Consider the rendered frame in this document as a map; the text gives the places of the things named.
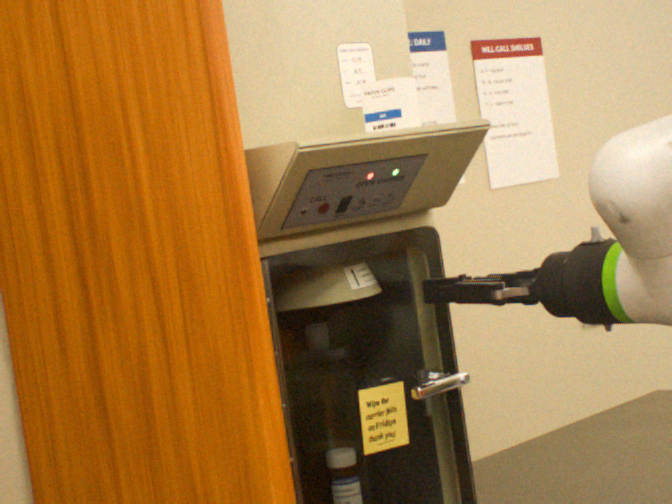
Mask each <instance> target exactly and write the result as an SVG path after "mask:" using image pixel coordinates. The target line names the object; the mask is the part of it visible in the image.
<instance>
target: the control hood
mask: <svg viewBox="0 0 672 504"><path fill-rule="evenodd" d="M489 126H490V121H488V120H487V119H482V120H473V121H464V122H455V123H445V124H436V125H428V126H418V127H409V128H400V129H391V130H381V131H373V132H364V133H354V134H345V135H336V137H327V138H318V139H309V140H300V141H292V142H286V143H281V144H275V145H269V146H263V147H257V148H252V149H245V150H244V155H245V163H246V170H247V177H248V184H250V191H251V198H252V206H253V213H254V219H255V227H256V234H257V240H260V239H266V238H272V237H278V236H283V235H289V234H295V233H301V232H306V231H312V230H319V229H324V228H330V227H335V226H342V224H347V223H353V222H358V221H365V220H371V219H376V218H383V217H388V216H394V215H399V214H406V213H411V212H417V211H422V210H429V209H435V208H440V207H444V205H446V204H447V202H449V200H450V198H451V196H452V195H453V193H454V191H455V189H456V187H457V186H458V184H459V182H460V179H461V178H462V176H463V174H464V172H465V171H466V169H467V167H468V165H469V163H471V162H472V160H473V157H474V155H475V154H476V152H477V150H478V148H479V147H480V145H481V143H482V141H483V139H484V138H485V135H486V133H487V131H488V130H489ZM420 154H428V156H427V159H425V161H424V163H423V165H422V166H421V168H420V170H419V172H418V174H417V176H416V178H415V179H414V182H413V184H412V186H411V188H410V190H409V192H408V193H407V195H406V197H405V199H403V201H402V204H401V205H400V207H399V209H398V210H394V211H389V212H383V213H376V214H371V215H365V216H358V217H353V218H347V219H341V220H335V221H329V222H323V223H318V224H311V226H305V227H300V228H293V229H287V230H282V231H280V230H281V228H282V226H283V223H284V221H285V219H286V217H287V215H288V212H289V210H290V208H291V206H292V204H293V201H295V199H296V197H297V195H298V193H299V191H300V189H301V186H302V184H303V182H304V179H305V177H306V175H307V173H308V171H309V170H313V169H322V168H329V167H336V166H344V165H352V164H359V163H367V162H375V161H383V160H390V159H398V157H406V156H413V155H420Z"/></svg>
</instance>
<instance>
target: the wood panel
mask: <svg viewBox="0 0 672 504"><path fill-rule="evenodd" d="M0 287H1V294H2V301H3V307H4V314H5V321H6V327H7V335H8V341H9V347H10V354H11V361H12V367H13V374H14V381H16V387H17V394H18V401H19V407H20V414H21V421H22V427H23V434H24V440H25V447H26V454H27V460H28V467H29V474H30V480H31V487H32V494H33V500H34V504H296V498H295V491H293V483H292V476H291V469H290V462H289V455H288V448H287V440H286V433H285V427H284V419H283V412H282V405H281V397H280V391H279V384H278V376H277V369H276V362H275V355H274V348H273V341H271V333H270V326H269V320H268V312H267V305H266V298H265V290H264V284H263V277H262V269H261V262H260V255H259V249H258V241H257V234H256V227H255V219H254V213H253V206H252V198H251V191H250V184H248V177H247V170H246V163H245V155H244V148H243V142H242V134H241V127H240V120H239V112H238V106H237V99H236V91H235V84H234V77H233V70H232V63H231V56H230V48H229V45H228V41H227V35H226V27H225V20H224V13H223V5H222V0H0Z"/></svg>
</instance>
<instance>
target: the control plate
mask: <svg viewBox="0 0 672 504"><path fill-rule="evenodd" d="M427 156H428V154H420V155H413V156H406V157H398V159H390V160H383V161H375V162H367V163H359V164H352V165H344V166H336V167H329V168H322V169H313V170H309V171H308V173H307V175H306V177H305V179H304V182H303V184H302V186H301V189H300V191H299V193H298V195H297V197H296V199H295V201H293V204H292V206H291V208H290V210H289V212H288V215H287V217H286V219H285V221H284V223H283V226H282V228H281V230H280V231H282V230H287V229H293V228H300V227H305V226H311V224H318V223H323V222H329V221H335V220H341V219H347V218H353V217H358V216H365V215H371V214H376V213H383V212H389V211H394V210H398V209H399V207H400V205H401V204H402V201H403V199H405V197H406V195H407V193H408V192H409V190H410V188H411V186H412V184H413V182H414V179H415V178H416V176H417V174H418V172H419V170H420V168H421V166H422V165H423V163H424V161H425V159H427ZM395 169H399V171H398V173H397V174H396V175H392V172H393V171H394V170H395ZM370 172H373V173H374V175H373V176H372V177H371V178H370V179H367V178H366V177H367V175H368V174H369V173H370ZM390 193H393V194H394V195H393V196H394V198H393V199H391V198H390V199H389V198H387V197H388V195H389V194H390ZM376 195H379V201H374V200H373V198H374V196H376ZM347 196H353V197H352V199H351V201H350V204H349V206H348V208H347V209H346V211H345V212H343V213H336V214H335V211H336V209H337V207H339V205H340V202H341V200H342V198H343V197H347ZM363 197H364V198H366V199H365V201H366V202H365V204H364V205H363V204H359V202H358V201H359V199H361V198H363ZM324 204H328V205H329V210H328V211H327V212H326V213H324V214H320V212H319V208H320V207H321V206H322V205H324ZM304 208H307V209H308V211H307V212H306V213H305V214H304V215H301V214H300V212H301V211H302V209H304Z"/></svg>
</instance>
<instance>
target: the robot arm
mask: <svg viewBox="0 0 672 504"><path fill-rule="evenodd" d="M588 191H589V195H590V199H591V202H592V205H593V207H594V209H595V211H596V212H597V214H599V215H600V216H601V218H602V219H603V220H604V222H605V223H606V224H607V227H608V228H609V230H610V231H611V233H612V234H613V235H614V237H615V238H616V240H614V238H611V237H610V238H609V239H604V238H602V236H601V233H600V225H597V227H590V229H591V238H590V239H591V240H589V241H586V242H585V241H582V243H580V244H578V245H575V246H574V248H573V249H572V251H565V252H554V253H551V254H550V255H548V256H547V257H546V258H545V259H544V260H543V262H542V264H541V266H540V267H537V268H533V270H524V271H520V272H516V273H505V274H493V273H491V274H489V275H487V276H486V277H481V276H476V277H475V278H473V279H474V280H473V279H472V276H466V274H463V275H458V277H445V278H430V279H425V280H422V288H423V296H424V303H425V304H432V303H456V304H459V305H461V304H491V305H497V306H503V305H505V304H515V303H522V304H523V305H536V304H539V302H541V303H542V305H543V306H544V308H545V309H546V310H547V311H548V312H549V314H550V315H551V316H553V317H557V318H575V319H577V320H579V321H580V322H581V323H584V324H587V325H598V324H603V326H605V329H606V331H611V328H612V325H613V324H660V325H667V326H672V113H671V114H669V115H666V116H664V117H661V118H658V119H657V120H655V121H652V122H649V123H647V124H644V125H641V126H637V127H635V128H632V129H629V130H626V131H624V132H621V133H619V134H616V135H614V136H613V137H611V138H610V140H609V141H608V142H606V143H605V144H604V145H603V146H602V147H601V149H600V150H599V151H598V153H596V154H595V156H594V158H593V161H592V163H591V166H590V170H589V175H588Z"/></svg>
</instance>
